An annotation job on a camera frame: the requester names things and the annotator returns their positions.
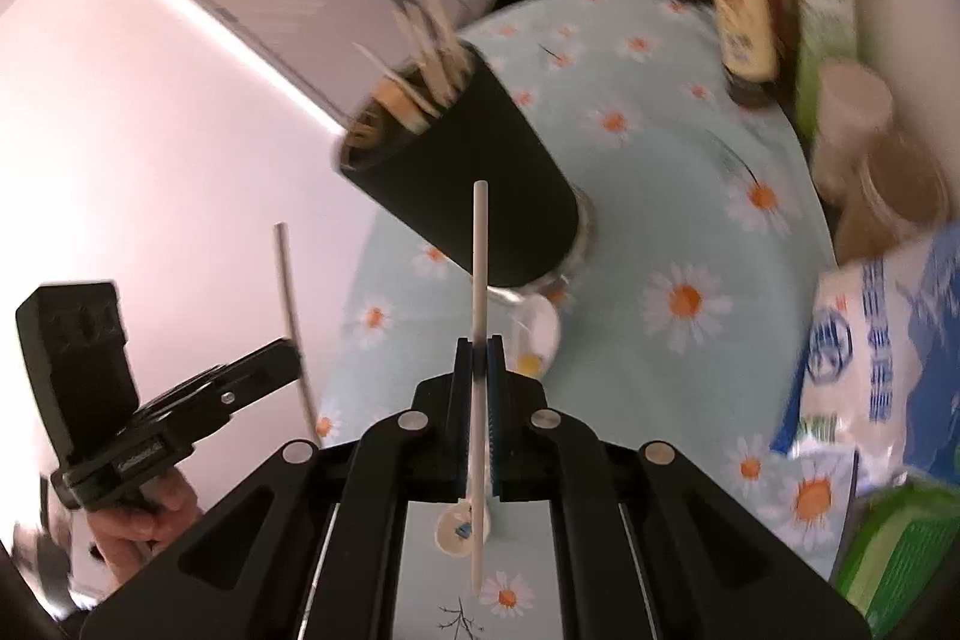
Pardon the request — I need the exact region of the beige lidded jar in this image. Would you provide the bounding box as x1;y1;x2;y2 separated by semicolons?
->
814;62;893;199

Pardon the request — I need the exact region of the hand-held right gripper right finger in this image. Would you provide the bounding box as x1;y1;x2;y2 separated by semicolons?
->
486;335;875;640

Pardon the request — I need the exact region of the daisy print tablecloth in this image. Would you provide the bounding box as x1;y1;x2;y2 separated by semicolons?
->
315;0;863;640

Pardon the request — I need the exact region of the dark sauce bottle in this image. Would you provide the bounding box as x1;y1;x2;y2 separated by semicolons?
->
705;0;785;105

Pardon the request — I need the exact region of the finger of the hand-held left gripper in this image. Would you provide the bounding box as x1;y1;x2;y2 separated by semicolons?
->
191;338;302;420

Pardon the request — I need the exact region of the cream chopstick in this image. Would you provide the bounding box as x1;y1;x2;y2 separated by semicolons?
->
469;181;490;594

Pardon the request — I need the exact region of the green carton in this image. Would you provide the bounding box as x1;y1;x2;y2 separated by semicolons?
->
795;0;860;139

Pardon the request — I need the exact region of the clear plastic jar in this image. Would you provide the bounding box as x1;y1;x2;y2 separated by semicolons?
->
836;137;950;259

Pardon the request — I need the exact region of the black utensil holder cup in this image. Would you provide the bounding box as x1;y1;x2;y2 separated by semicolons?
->
332;40;599;304

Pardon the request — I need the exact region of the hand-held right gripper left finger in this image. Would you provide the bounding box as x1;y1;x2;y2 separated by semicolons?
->
81;336;477;640

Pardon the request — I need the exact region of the beige chopstick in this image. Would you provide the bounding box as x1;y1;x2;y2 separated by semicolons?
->
274;222;323;446

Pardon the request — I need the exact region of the bundle of chopsticks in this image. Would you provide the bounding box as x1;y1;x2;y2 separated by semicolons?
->
352;0;477;150

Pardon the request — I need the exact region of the person's left hand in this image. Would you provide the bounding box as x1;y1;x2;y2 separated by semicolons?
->
90;467;203;585

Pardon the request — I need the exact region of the green packet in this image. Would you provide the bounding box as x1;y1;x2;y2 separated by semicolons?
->
832;482;960;637

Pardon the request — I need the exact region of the blue and white bag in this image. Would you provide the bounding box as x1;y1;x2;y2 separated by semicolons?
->
772;235;960;491

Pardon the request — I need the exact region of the yellow-handled cream spoon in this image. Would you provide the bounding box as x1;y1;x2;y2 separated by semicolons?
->
436;351;545;557

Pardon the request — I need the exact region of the white ceramic spoon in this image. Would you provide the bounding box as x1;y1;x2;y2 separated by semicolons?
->
510;295;563;378

